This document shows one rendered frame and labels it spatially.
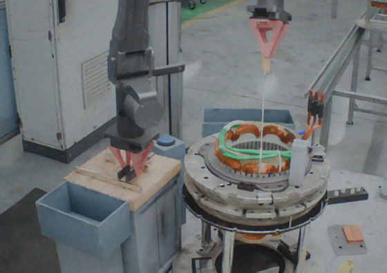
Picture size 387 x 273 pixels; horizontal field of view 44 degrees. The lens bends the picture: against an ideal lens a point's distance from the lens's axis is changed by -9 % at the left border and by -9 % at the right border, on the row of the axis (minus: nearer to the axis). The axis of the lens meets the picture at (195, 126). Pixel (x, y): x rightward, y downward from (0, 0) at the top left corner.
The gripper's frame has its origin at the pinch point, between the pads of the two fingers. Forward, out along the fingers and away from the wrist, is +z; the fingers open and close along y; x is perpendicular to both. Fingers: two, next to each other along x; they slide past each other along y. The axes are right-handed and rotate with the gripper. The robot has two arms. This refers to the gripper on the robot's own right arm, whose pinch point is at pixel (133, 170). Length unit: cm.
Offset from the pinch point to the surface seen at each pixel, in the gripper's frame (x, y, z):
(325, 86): 160, 7, 37
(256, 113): 47.8, 9.7, 4.3
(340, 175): 71, 34, 31
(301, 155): 7.8, 33.6, -9.0
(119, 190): -5.7, 0.1, 1.9
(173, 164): 9.4, 4.7, 2.2
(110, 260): -13.9, 2.1, 14.7
